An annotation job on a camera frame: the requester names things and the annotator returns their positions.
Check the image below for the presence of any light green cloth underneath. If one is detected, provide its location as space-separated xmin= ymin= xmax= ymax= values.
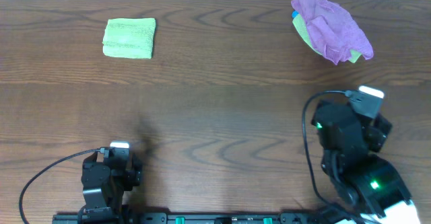
xmin=292 ymin=14 xmax=362 ymax=63

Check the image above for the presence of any left black camera cable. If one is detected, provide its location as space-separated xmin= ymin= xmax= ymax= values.
xmin=18 ymin=147 xmax=107 ymax=224

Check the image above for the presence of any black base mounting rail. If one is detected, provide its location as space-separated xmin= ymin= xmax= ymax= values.
xmin=52 ymin=211 xmax=341 ymax=224

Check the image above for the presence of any green microfiber cloth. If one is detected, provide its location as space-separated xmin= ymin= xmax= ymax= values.
xmin=102 ymin=18 xmax=156 ymax=59

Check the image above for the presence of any purple microfiber cloth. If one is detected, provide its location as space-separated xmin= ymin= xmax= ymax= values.
xmin=291 ymin=0 xmax=374 ymax=65

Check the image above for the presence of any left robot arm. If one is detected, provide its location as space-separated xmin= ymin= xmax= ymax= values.
xmin=77 ymin=150 xmax=143 ymax=223

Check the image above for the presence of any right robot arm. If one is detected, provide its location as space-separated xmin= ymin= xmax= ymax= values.
xmin=311 ymin=92 xmax=411 ymax=218

